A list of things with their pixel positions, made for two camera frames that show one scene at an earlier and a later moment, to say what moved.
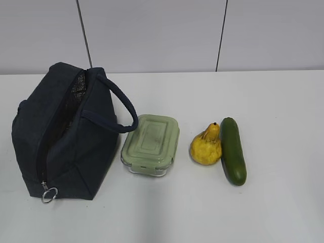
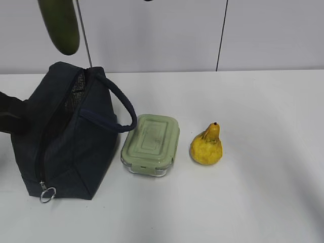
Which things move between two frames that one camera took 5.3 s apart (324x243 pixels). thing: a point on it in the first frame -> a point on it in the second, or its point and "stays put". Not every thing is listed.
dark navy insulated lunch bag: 65,133 stays put
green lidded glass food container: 150,149 stays put
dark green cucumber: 232,156 -> 61,18
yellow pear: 206,148 stays put
